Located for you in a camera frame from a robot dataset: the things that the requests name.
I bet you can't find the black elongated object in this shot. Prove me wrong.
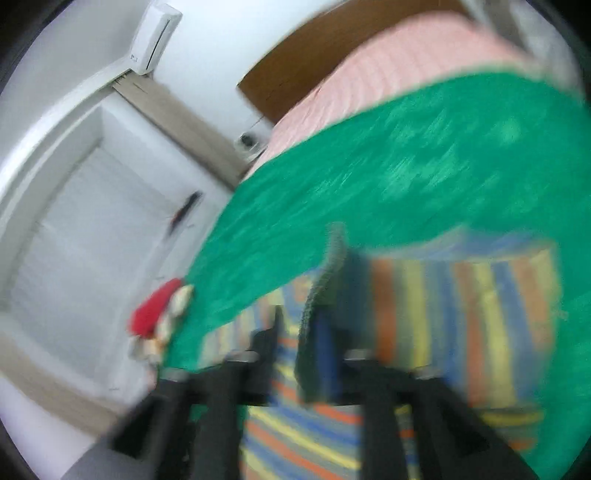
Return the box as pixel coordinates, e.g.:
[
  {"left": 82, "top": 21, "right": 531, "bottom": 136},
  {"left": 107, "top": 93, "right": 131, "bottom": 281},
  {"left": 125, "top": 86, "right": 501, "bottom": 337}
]
[{"left": 167, "top": 190, "right": 204, "bottom": 237}]

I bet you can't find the red cloth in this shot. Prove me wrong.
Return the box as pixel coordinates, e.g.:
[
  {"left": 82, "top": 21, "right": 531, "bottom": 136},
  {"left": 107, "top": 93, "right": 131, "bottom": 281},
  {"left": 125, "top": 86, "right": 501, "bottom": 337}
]
[{"left": 129, "top": 278, "right": 184, "bottom": 337}]

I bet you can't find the striped folded cloth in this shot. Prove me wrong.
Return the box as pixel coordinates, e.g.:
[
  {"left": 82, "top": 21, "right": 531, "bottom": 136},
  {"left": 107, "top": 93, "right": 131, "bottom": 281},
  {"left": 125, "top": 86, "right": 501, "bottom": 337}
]
[{"left": 129, "top": 283, "right": 195, "bottom": 366}]

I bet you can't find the brown wooden headboard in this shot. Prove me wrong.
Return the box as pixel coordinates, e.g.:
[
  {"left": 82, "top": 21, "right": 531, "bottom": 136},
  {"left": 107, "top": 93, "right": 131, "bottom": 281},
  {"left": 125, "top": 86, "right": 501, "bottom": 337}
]
[{"left": 236, "top": 0, "right": 468, "bottom": 126}]

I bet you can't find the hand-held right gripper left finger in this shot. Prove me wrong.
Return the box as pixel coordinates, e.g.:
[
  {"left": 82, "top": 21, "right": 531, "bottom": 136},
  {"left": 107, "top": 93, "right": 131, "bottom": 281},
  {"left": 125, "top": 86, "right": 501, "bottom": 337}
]
[{"left": 108, "top": 305, "right": 284, "bottom": 480}]

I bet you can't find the green plush blanket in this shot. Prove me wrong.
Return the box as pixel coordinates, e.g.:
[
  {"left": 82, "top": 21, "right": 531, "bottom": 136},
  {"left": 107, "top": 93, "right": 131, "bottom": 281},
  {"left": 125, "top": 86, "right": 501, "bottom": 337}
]
[{"left": 161, "top": 65, "right": 591, "bottom": 480}]

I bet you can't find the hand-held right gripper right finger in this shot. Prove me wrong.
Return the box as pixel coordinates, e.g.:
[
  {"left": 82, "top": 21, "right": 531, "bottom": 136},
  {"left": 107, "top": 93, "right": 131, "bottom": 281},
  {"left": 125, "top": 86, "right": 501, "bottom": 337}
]
[{"left": 316, "top": 318, "right": 539, "bottom": 480}]

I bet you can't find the striped knit sweater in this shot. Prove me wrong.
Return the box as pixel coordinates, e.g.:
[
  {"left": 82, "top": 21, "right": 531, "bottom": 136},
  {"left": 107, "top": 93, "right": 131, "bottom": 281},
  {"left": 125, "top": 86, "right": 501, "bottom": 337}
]
[{"left": 198, "top": 222, "right": 563, "bottom": 480}]

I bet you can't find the white air conditioner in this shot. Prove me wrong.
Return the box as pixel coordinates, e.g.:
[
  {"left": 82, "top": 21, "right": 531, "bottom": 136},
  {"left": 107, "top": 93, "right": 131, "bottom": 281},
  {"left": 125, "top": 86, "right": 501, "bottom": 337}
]
[{"left": 130, "top": 0, "right": 184, "bottom": 75}]

